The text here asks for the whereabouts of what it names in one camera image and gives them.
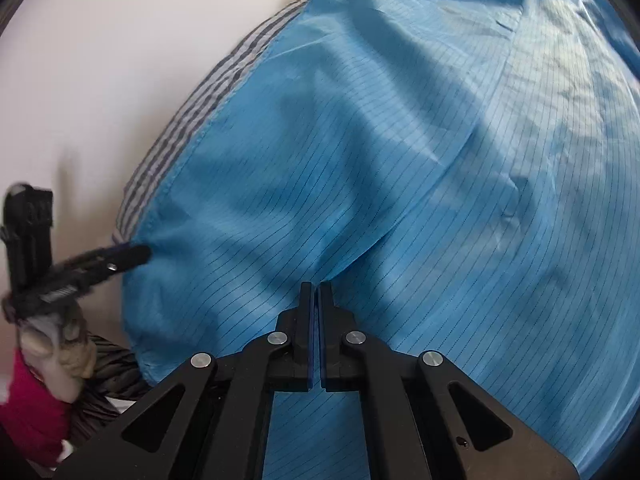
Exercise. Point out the dark ribbed cloth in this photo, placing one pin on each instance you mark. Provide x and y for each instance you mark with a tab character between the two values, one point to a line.
110	375

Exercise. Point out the person's left hand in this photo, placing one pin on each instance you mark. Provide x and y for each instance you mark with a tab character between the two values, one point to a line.
65	355

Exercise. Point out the light blue pinstriped coat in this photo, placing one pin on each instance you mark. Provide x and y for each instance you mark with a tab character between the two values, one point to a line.
400	160

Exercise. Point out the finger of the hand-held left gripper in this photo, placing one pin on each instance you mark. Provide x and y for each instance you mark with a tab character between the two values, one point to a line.
125	256

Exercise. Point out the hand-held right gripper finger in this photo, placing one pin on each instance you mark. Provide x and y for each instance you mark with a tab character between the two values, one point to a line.
312	322
324	340

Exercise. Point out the blue white striped blanket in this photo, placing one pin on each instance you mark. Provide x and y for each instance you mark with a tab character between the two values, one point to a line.
240	55

